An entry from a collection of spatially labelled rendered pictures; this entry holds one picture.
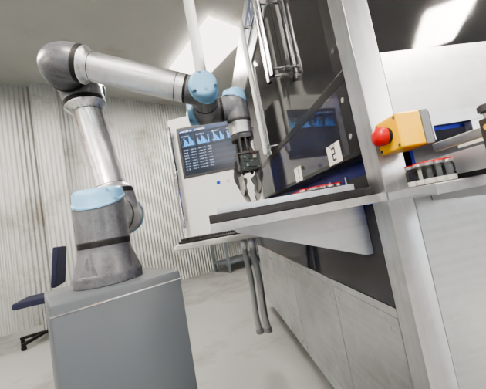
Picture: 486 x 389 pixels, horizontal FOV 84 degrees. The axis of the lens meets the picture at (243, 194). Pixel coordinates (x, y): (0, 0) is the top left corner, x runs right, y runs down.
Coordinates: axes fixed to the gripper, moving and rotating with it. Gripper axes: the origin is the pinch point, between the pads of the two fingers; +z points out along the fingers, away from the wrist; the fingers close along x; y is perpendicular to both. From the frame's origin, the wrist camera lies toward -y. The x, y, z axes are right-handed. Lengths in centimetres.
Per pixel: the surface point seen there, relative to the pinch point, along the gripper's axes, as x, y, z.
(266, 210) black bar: -1.4, 24.3, 4.6
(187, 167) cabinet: -22, -76, -30
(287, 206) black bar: 3.6, 24.3, 4.6
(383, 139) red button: 22.5, 35.8, -5.0
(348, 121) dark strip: 25.5, 20.2, -14.4
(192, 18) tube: -3, -78, -126
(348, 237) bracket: 19.4, 18.7, 15.2
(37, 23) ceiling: -156, -199, -233
